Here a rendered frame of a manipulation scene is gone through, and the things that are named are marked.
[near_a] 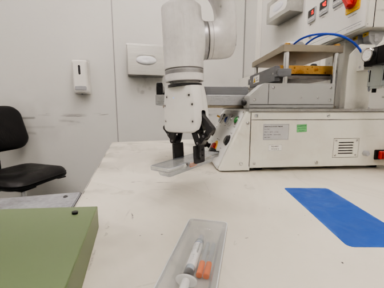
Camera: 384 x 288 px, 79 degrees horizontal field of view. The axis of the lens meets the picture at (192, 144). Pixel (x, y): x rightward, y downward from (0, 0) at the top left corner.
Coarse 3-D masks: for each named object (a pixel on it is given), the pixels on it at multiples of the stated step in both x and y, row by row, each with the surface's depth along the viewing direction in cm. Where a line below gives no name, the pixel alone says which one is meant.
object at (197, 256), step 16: (192, 224) 32; (208, 224) 32; (224, 224) 32; (192, 240) 28; (208, 240) 28; (176, 256) 25; (192, 256) 25; (208, 256) 25; (176, 272) 23; (192, 272) 23; (208, 272) 23
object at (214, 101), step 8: (160, 96) 67; (208, 96) 69; (216, 96) 69; (224, 96) 69; (232, 96) 69; (240, 96) 69; (160, 104) 68; (208, 104) 69; (216, 104) 69; (224, 104) 69; (232, 104) 70; (240, 104) 70
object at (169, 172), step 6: (210, 156) 56; (216, 156) 58; (192, 162) 50; (204, 162) 55; (156, 168) 47; (162, 168) 46; (174, 168) 46; (180, 168) 47; (186, 168) 50; (192, 168) 52; (162, 174) 48; (168, 174) 47; (174, 174) 48
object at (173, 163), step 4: (208, 152) 60; (212, 152) 59; (216, 152) 59; (184, 156) 56; (188, 156) 56; (192, 156) 56; (172, 160) 52; (176, 160) 52; (180, 160) 52; (184, 160) 52; (188, 160) 52; (192, 160) 51; (156, 164) 49; (160, 164) 49; (164, 164) 49; (168, 164) 49; (172, 164) 48; (176, 164) 48; (180, 164) 48; (168, 168) 45
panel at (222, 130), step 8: (224, 112) 91; (232, 112) 80; (240, 112) 70; (240, 120) 67; (216, 128) 93; (224, 128) 81; (232, 128) 71; (216, 136) 87; (224, 136) 76; (232, 136) 68; (216, 144) 81; (224, 144) 72; (224, 152) 68; (216, 160) 73
